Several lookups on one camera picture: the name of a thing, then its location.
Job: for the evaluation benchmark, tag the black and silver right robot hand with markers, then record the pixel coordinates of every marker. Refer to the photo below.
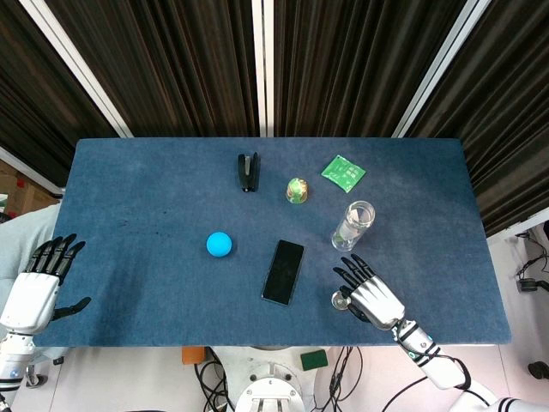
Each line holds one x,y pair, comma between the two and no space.
377,300

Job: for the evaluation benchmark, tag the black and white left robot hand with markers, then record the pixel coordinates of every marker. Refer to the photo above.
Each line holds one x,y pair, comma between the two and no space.
32,296

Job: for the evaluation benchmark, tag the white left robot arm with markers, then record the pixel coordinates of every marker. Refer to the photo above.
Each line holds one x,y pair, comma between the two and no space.
13,356

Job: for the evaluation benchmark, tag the clear glass cup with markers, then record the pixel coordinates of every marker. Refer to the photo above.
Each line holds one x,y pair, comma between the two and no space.
352,227

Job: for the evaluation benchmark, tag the grey cloth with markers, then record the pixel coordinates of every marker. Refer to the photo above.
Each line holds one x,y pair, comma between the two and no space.
21,232

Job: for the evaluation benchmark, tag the grey caster wheel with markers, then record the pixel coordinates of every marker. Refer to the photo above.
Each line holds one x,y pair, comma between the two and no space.
36,377

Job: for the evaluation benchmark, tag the green block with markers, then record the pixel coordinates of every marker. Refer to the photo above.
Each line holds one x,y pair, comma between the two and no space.
314,360

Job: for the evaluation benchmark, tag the black smartphone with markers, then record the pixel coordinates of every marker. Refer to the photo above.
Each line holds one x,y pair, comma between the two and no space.
283,272

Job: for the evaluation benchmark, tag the brown cardboard box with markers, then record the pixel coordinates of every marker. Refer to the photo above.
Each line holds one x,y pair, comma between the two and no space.
25,193

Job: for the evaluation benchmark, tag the blue felt table cloth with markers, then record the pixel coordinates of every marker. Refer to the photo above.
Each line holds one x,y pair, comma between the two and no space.
150,266

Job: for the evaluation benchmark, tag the green foil sachet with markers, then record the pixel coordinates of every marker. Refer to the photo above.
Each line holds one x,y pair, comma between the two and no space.
343,172

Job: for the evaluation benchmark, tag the white robot torso base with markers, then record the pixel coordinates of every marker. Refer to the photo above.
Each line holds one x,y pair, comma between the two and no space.
270,382

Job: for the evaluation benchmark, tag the small green yellow toy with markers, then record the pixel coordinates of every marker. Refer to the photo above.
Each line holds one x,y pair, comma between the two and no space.
297,191

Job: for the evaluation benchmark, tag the blue ball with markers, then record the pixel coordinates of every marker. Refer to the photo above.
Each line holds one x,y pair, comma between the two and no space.
219,244

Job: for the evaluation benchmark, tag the orange block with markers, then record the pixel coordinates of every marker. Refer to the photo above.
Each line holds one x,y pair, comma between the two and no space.
193,355

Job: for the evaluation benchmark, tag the black floor foot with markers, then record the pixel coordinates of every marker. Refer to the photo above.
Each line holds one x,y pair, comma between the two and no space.
539,370

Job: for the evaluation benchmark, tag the black stapler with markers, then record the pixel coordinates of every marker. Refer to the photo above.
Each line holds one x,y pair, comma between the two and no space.
249,173

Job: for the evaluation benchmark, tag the black pleated curtain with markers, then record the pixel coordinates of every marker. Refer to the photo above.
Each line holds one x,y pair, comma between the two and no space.
180,64

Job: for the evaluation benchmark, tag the white frame post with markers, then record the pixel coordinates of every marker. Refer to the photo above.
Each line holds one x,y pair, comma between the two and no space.
442,68
81,73
263,68

